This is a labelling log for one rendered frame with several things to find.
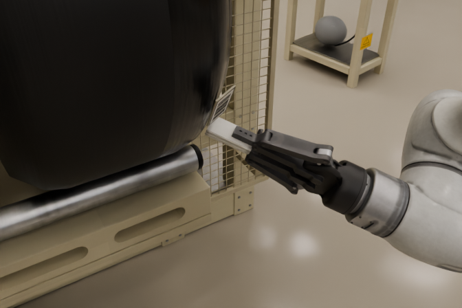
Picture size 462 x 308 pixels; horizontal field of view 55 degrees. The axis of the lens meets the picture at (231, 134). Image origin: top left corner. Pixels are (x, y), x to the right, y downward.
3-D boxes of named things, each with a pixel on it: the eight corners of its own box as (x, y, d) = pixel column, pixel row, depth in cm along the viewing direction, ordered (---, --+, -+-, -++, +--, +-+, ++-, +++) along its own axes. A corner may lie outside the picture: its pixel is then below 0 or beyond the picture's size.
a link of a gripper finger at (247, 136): (262, 151, 64) (269, 141, 61) (231, 137, 63) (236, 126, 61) (266, 143, 64) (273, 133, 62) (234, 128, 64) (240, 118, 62)
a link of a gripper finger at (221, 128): (249, 152, 64) (251, 150, 63) (205, 132, 64) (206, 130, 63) (256, 137, 65) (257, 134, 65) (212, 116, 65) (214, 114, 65)
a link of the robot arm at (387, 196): (369, 244, 67) (334, 228, 67) (379, 193, 72) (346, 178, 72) (404, 226, 59) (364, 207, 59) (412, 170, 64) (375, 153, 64)
